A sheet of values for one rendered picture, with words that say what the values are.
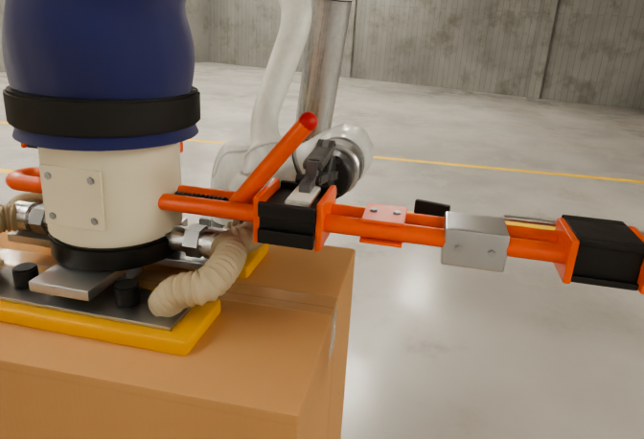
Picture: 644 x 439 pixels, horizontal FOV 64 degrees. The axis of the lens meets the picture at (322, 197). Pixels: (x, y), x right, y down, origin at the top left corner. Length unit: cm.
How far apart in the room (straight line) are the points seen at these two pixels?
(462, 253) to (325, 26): 84
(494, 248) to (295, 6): 69
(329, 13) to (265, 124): 40
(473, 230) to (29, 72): 51
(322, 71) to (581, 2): 1266
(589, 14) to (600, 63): 113
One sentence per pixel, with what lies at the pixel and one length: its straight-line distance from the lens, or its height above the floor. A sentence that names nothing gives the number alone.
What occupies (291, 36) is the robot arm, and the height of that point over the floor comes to 139.
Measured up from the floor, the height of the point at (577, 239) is 122.
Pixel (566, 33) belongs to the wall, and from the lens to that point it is 1384.
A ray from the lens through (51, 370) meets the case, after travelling 63.
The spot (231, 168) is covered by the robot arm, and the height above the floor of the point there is 106.
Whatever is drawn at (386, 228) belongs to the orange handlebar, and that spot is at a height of 120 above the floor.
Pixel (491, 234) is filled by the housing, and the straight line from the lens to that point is 59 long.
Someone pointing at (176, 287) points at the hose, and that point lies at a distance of 60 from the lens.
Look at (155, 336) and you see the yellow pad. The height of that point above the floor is 109.
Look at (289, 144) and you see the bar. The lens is 61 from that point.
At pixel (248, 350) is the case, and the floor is 107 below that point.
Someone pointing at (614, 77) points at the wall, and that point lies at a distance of 1383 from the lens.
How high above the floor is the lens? 142
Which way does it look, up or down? 19 degrees down
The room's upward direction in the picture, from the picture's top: 4 degrees clockwise
